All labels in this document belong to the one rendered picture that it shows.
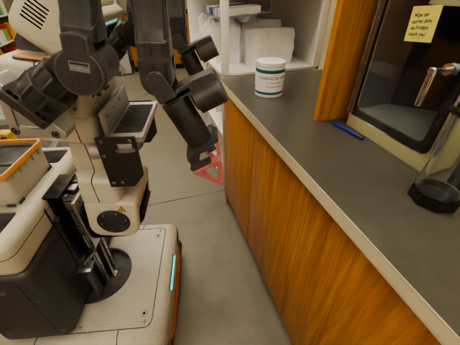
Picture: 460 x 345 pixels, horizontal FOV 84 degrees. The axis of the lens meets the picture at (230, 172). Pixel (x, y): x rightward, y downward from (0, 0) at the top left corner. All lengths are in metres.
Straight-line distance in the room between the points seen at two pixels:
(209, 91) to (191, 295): 1.23
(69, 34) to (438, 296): 0.72
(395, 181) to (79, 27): 0.77
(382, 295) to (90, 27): 0.75
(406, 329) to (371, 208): 0.24
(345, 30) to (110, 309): 1.34
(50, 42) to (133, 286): 0.98
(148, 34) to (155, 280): 1.04
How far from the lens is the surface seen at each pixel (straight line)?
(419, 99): 0.77
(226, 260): 1.65
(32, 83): 0.58
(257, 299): 1.53
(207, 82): 0.51
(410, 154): 0.88
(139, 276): 1.33
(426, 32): 0.84
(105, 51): 0.55
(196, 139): 0.55
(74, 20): 0.52
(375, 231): 0.63
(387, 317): 0.71
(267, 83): 1.20
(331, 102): 1.03
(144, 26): 0.49
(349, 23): 0.97
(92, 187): 0.86
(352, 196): 0.69
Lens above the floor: 1.35
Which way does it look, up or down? 36 degrees down
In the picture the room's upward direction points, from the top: straight up
